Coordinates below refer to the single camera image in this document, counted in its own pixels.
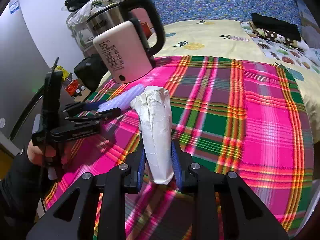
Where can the black suitcase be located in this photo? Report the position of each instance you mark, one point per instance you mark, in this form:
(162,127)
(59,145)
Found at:
(91,71)

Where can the cardboard box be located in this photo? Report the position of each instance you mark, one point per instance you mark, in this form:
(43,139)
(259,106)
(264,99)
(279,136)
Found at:
(309,26)

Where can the black folded cloth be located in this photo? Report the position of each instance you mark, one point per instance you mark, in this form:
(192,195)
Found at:
(283,28)

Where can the polka dot brown cloth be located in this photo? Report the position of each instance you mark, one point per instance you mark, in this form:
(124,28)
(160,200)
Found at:
(275,37)

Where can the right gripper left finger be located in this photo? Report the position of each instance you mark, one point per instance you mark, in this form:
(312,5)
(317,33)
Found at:
(94,200)

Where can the fruit print sheet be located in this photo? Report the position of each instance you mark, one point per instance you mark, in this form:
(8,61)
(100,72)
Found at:
(281,52)

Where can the pink plaid tablecloth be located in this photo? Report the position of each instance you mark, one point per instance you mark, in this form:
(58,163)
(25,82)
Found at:
(230,115)

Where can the pineapple print fabric bundle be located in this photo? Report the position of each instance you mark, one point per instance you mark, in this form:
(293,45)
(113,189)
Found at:
(76,21)

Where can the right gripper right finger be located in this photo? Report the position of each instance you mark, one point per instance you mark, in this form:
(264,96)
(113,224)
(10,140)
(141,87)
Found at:
(222,202)

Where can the white paper bag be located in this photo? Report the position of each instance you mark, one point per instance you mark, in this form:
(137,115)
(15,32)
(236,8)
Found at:
(155,123)

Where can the left hand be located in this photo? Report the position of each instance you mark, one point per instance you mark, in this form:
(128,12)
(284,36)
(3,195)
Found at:
(36,157)

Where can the red toy box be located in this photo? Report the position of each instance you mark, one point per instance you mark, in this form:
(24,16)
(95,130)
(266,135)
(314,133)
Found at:
(78,91)

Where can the black sleeved left forearm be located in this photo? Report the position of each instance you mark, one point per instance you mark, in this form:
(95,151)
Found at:
(20,194)

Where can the pink electric kettle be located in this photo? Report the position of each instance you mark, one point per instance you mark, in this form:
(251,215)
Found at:
(120,40)

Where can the yellow pineapple bed sheet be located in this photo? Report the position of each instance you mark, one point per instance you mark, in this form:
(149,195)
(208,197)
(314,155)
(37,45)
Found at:
(226,38)

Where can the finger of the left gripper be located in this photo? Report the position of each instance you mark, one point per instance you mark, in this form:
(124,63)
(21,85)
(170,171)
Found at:
(101,116)
(78,107)

